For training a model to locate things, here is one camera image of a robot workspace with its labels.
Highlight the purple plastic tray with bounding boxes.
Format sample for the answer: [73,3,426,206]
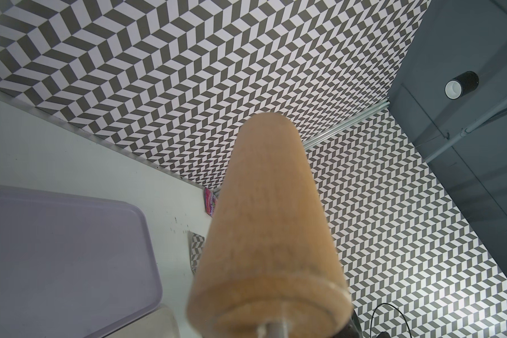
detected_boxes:
[0,186,162,337]

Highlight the black ceiling spotlight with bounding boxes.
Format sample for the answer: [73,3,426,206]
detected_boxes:
[444,71,480,100]

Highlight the black handled metal scraper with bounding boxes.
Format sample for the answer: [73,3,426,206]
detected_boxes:
[188,232,205,275]

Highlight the beige plastic tray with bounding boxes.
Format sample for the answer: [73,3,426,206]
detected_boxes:
[105,306,180,338]

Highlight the wooden dough roller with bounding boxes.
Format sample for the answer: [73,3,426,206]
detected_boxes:
[187,113,353,337]

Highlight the pink snack bag far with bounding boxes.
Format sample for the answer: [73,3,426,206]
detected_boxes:
[204,188,217,217]

